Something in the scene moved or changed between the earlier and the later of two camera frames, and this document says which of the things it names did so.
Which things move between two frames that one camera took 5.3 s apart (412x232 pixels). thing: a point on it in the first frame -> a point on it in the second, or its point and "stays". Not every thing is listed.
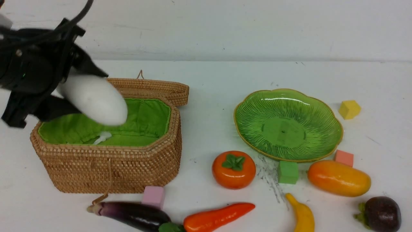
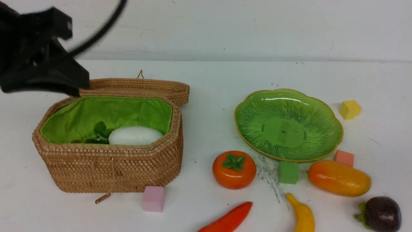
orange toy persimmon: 234,170 stays
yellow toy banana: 304,221 stays
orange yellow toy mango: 339,178 stays
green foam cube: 288,172 stays
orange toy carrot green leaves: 203,220 -> 230,222
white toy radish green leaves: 95,96 -> 101,135
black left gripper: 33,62 -> 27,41
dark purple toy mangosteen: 380,214 stays
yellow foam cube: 349,109 stays
